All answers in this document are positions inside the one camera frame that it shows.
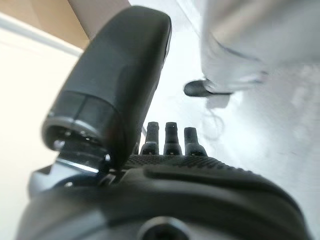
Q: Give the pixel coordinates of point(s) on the black left robot foot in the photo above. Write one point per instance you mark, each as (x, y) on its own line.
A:
(197, 87)

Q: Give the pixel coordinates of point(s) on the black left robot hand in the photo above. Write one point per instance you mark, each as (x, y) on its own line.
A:
(112, 87)

